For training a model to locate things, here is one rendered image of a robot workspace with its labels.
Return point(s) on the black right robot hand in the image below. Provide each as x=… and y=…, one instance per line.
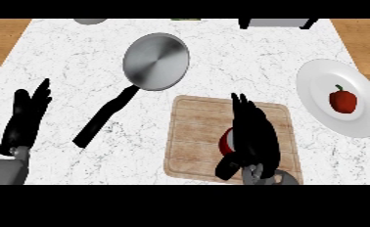
x=255, y=133

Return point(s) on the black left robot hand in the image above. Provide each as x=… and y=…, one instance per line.
x=24, y=120

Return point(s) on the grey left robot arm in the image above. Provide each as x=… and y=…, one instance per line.
x=12, y=169

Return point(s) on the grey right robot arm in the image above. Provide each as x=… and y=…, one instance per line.
x=267, y=176

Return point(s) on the red can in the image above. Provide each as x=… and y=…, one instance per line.
x=227, y=142

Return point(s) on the wooden cutting board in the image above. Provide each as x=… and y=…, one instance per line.
x=197, y=139

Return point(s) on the white plate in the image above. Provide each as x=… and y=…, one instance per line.
x=323, y=90

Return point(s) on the red bell pepper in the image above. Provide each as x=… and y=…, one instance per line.
x=342, y=101

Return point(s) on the grey round object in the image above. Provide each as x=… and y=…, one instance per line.
x=91, y=21

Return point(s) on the grey and black appliance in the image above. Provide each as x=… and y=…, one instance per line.
x=277, y=22

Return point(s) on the green object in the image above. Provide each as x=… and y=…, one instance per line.
x=185, y=19

